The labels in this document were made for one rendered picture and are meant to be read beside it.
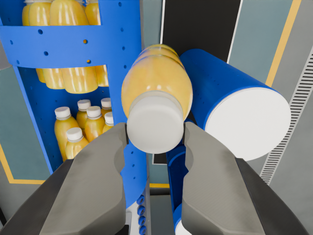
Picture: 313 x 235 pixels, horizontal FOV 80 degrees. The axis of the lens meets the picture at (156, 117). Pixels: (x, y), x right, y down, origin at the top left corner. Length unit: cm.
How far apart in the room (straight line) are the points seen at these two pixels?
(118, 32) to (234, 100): 40
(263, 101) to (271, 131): 12
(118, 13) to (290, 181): 261
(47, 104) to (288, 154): 228
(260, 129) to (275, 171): 186
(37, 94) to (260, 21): 157
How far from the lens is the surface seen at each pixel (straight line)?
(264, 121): 70
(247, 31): 172
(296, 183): 283
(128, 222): 104
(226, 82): 69
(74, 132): 55
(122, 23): 39
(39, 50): 38
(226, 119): 64
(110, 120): 51
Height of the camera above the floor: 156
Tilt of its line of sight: 63 degrees down
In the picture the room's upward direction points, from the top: 177 degrees clockwise
